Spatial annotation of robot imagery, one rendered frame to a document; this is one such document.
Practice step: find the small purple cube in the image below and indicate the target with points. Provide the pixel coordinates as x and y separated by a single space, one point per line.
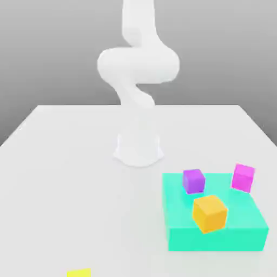
193 181

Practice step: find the small orange cube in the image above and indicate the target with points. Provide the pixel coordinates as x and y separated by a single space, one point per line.
209 214

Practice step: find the small magenta cube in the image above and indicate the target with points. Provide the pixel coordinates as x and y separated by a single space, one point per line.
242 177

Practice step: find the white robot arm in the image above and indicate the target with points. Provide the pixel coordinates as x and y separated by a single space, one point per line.
138 65

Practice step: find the small yellow cube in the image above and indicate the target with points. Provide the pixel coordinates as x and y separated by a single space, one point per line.
79 273

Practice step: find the large turquoise box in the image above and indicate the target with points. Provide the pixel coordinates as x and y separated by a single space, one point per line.
242 216

